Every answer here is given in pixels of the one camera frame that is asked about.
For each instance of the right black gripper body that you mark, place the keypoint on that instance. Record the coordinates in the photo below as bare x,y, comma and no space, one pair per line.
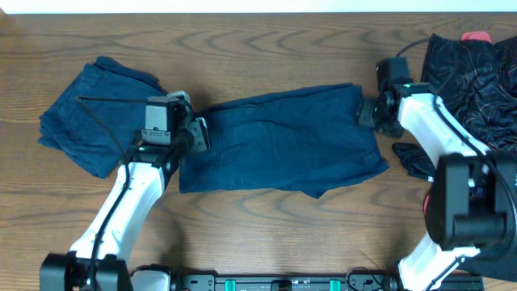
370,115

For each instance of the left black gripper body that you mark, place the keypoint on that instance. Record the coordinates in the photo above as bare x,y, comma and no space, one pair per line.
195,141

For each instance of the navy blue shorts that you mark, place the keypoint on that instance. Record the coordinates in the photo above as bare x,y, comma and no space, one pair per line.
304,140

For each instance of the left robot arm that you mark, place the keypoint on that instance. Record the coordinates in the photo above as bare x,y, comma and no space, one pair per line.
98,260

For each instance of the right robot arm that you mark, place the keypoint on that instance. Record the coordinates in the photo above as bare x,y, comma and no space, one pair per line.
470,209

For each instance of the folded navy blue garment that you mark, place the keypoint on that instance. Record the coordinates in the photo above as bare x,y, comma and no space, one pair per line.
99,115

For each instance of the black patterned sports garment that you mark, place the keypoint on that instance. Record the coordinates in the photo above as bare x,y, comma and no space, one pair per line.
476,80

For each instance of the black mounting rail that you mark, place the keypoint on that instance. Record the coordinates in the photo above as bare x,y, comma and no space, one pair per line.
356,281

